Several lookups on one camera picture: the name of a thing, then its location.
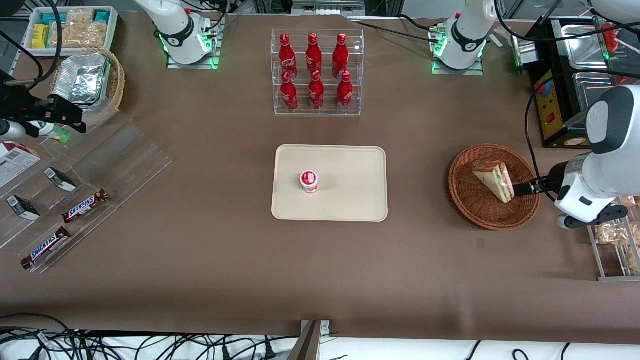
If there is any snickers chocolate bar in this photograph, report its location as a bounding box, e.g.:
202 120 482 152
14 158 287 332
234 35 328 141
20 226 72 271
61 189 110 224

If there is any aluminium arm base plate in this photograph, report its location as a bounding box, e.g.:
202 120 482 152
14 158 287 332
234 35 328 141
431 20 485 76
166 15 221 70

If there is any clear acrylic stepped display stand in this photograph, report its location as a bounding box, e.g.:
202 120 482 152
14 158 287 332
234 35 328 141
0 112 173 275

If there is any clear acrylic bottle rack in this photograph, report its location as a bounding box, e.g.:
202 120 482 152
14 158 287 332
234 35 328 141
270 28 365 117

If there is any red white carton box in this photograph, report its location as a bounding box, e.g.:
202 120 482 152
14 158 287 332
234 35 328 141
0 141 42 188

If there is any clear bag of crackers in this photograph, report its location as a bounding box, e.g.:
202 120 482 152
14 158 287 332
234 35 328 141
79 20 109 49
49 22 82 49

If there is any aluminium foil container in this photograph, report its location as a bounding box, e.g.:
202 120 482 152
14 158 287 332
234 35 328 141
52 52 112 107

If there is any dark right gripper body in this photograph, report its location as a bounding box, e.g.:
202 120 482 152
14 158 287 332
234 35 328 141
0 70 40 126

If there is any round brown wicker basket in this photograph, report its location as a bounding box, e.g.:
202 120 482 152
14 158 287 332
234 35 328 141
448 144 542 231

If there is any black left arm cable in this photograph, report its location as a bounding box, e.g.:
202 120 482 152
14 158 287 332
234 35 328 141
524 70 608 203

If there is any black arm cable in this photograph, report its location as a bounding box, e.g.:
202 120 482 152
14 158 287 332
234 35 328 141
0 0 63 92
524 70 608 203

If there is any black cable on table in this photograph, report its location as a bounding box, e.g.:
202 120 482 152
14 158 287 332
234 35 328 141
352 14 447 39

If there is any small black white box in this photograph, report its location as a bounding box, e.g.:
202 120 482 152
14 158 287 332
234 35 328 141
44 167 77 193
6 195 41 221

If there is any green white small bottle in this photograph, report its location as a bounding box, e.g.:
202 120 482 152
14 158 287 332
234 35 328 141
29 120 72 145

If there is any triangular sandwich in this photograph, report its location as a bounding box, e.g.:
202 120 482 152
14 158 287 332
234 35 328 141
472 160 516 204

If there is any stainless steel tray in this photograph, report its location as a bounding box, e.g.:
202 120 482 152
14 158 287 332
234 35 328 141
560 24 609 71
572 71 618 114

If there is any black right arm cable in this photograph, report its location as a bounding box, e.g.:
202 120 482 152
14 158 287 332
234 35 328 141
0 0 63 92

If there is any tangled black cable bundle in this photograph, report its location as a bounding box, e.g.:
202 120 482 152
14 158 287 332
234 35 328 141
0 314 301 360

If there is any white plastic bin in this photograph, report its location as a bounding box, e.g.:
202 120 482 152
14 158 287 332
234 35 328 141
23 6 119 56

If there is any red cola bottle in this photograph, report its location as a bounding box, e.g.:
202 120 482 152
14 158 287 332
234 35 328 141
280 71 299 113
308 70 325 111
336 71 354 112
278 33 299 81
306 32 323 76
332 33 350 79

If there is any grey wire rack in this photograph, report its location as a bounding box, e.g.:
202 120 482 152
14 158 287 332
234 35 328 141
587 196 640 282

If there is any beige plastic tray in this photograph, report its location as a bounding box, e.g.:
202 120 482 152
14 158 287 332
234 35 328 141
271 144 389 223

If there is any yellow snack pack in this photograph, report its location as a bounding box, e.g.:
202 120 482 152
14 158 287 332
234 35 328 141
31 24 51 49

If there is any light tan wicker basket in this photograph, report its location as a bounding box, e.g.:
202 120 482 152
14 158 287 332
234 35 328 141
49 47 126 128

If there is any red skewered sausage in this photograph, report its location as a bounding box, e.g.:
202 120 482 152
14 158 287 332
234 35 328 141
601 22 621 54

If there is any black food warmer appliance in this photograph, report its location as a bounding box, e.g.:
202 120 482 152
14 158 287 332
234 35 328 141
525 15 640 149

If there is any brown table cover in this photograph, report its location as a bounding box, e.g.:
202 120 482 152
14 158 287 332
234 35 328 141
0 10 640 346

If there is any metal bracket with dark post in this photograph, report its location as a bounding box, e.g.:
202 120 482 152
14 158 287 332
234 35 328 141
287 320 331 360

